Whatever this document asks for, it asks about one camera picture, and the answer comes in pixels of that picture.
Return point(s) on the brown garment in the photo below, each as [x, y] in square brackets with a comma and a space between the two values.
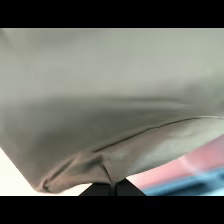
[100, 100]

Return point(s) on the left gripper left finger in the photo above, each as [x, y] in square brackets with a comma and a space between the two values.
[101, 190]

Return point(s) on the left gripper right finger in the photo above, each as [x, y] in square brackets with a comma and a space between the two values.
[126, 189]

